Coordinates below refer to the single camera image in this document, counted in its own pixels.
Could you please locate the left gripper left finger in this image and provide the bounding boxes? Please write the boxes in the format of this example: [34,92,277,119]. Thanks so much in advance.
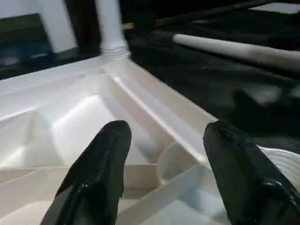
[41,120,132,225]

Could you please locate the black mat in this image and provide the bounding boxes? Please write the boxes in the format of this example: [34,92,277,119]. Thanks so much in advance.
[0,14,300,155]

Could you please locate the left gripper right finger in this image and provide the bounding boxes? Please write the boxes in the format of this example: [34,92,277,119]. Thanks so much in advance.
[202,120,300,225]

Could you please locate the white glass-door cabinet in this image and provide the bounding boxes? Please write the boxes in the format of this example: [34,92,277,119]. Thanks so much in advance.
[0,0,78,71]

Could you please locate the white plastic table leg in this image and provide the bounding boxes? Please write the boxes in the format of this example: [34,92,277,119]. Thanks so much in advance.
[95,0,130,60]
[172,33,300,71]

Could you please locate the white flat board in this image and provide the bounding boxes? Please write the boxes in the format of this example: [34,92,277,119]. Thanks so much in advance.
[248,2,300,13]

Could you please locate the long black bar device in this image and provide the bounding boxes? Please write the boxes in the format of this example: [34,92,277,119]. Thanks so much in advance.
[155,0,270,27]

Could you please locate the white plastic table top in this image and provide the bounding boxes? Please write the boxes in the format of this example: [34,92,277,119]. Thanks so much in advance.
[0,55,300,225]

